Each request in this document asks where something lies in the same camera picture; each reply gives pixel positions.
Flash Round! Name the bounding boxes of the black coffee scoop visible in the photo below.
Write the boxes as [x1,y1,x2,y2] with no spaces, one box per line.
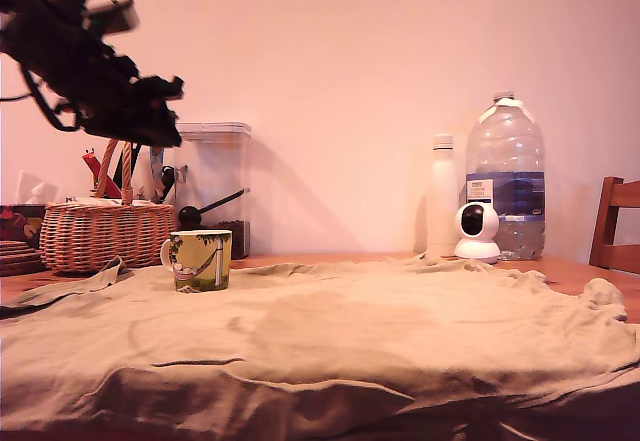
[177,188,250,230]

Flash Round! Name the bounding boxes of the coffee beans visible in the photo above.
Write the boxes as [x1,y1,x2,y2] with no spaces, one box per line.
[209,218,251,260]

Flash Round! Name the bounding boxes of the blue grey kitchen utensil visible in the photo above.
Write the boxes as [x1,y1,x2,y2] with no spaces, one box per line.
[148,146,166,202]

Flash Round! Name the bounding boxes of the black kitchen utensil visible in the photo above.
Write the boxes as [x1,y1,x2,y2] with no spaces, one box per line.
[112,143,146,197]

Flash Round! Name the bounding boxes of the red kitchen utensil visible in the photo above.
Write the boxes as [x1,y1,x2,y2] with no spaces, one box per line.
[82,148,124,200]

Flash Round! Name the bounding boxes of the clear plastic storage container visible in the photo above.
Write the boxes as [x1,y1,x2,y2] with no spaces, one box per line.
[174,121,252,261]

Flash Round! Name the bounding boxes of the white tissue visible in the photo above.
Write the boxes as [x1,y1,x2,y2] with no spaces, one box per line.
[17,169,59,206]

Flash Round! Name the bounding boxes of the green illustrated mug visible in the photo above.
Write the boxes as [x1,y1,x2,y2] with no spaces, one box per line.
[159,229,234,293]

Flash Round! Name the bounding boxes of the dark floral tissue box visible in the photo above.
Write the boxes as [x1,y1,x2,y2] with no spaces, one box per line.
[0,204,46,248]

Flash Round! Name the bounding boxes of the white slim bottle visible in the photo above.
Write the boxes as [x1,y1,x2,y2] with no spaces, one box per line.
[425,133,459,257]

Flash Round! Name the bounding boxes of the beige cloth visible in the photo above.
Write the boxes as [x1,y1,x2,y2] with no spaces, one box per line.
[0,253,640,437]

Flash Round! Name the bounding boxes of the large clear water bottle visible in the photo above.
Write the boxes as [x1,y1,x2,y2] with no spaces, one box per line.
[464,90,547,261]

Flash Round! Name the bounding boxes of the wooden chair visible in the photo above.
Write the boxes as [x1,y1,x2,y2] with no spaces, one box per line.
[588,176,640,275]

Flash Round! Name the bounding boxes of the black handled kitchen tool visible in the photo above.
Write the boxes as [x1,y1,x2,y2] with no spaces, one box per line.
[159,164,177,205]

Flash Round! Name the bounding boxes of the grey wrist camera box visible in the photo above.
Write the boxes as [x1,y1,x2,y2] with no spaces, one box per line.
[85,0,141,36]

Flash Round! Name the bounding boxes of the wicker basket with handle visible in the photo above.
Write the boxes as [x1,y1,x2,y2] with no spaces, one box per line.
[38,138,177,273]

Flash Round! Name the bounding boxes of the small white round camera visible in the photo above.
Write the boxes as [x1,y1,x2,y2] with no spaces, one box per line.
[453,201,501,265]

